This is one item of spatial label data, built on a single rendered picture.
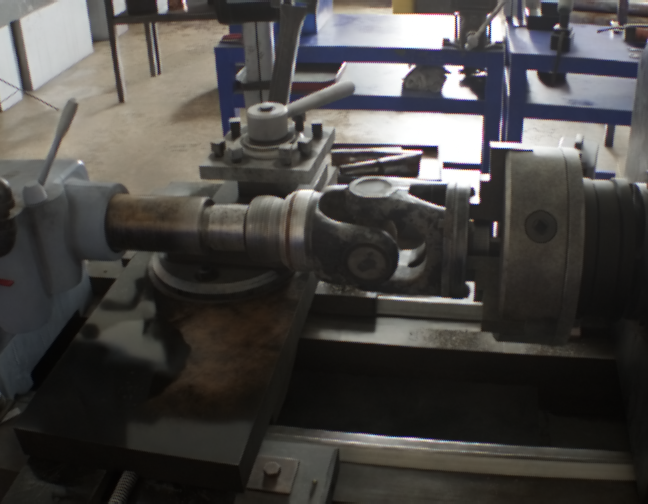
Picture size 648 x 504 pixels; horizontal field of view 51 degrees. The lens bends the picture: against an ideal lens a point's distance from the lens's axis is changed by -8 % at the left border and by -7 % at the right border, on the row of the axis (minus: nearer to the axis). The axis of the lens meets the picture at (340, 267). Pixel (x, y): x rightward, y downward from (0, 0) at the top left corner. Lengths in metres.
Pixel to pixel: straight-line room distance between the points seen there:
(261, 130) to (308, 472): 0.49
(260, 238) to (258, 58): 1.20
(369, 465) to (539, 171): 0.44
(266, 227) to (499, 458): 0.42
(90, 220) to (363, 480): 0.50
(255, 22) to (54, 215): 1.18
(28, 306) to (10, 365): 0.14
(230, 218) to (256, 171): 0.11
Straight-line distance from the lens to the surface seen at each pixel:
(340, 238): 0.88
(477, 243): 0.91
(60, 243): 1.02
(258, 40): 2.06
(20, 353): 1.17
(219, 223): 0.96
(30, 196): 0.99
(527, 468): 0.98
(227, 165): 1.06
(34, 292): 1.03
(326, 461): 0.93
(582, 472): 0.99
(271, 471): 0.90
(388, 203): 0.88
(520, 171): 0.85
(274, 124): 1.07
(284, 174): 1.03
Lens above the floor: 1.56
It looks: 33 degrees down
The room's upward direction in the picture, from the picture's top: 2 degrees counter-clockwise
